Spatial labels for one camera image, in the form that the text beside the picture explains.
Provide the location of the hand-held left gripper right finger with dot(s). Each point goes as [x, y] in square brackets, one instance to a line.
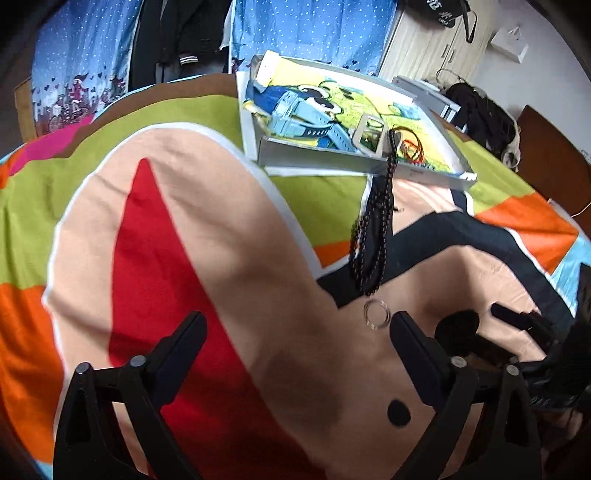
[411, 355]

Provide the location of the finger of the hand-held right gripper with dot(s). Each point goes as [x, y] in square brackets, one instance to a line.
[489, 348]
[521, 319]

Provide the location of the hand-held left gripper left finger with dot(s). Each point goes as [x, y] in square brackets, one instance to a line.
[182, 355]

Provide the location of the silver bangle rings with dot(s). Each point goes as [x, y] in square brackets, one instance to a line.
[375, 327]

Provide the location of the white jewelry box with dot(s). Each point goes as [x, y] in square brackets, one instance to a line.
[323, 159]

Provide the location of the white plastic basket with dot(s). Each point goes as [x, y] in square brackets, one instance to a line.
[358, 138]

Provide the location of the colourful printed blanket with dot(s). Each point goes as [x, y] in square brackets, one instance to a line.
[184, 230]

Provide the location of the wooden headboard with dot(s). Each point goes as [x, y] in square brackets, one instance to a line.
[549, 147]

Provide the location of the pile of black clothes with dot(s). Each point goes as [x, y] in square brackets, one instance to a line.
[480, 120]

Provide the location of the white box lid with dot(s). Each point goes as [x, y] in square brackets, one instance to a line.
[429, 94]

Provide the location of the light blue watch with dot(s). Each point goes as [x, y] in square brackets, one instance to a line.
[304, 122]

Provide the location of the dark blue watch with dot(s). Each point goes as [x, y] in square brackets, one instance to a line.
[272, 100]

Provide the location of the white flat box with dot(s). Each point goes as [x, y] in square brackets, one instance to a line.
[510, 44]

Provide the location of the light wooden wardrobe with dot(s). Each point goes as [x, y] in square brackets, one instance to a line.
[415, 50]

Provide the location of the blue printed curtain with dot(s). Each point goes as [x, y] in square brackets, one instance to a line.
[314, 27]
[83, 55]

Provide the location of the black cap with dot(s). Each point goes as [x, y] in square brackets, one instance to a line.
[438, 14]

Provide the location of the black hanging jacket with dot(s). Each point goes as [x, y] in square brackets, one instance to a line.
[180, 37]

